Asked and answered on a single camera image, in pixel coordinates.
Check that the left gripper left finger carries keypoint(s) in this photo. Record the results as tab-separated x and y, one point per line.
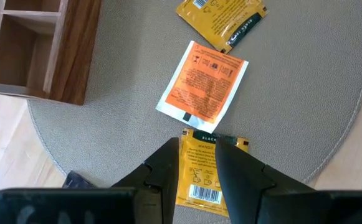
159	186

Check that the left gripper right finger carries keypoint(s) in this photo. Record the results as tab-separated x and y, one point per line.
240	186

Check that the yellow tea packet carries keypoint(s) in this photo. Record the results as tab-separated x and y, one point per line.
221	21
199	174

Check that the dark blue tea packet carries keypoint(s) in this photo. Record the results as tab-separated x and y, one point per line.
76	182

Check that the orange white tea packet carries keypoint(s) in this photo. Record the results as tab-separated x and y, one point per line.
202	84

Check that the wooden three-compartment tea box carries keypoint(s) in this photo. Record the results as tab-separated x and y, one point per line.
74	62

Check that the round grey placemat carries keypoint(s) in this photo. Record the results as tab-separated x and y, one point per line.
293	93

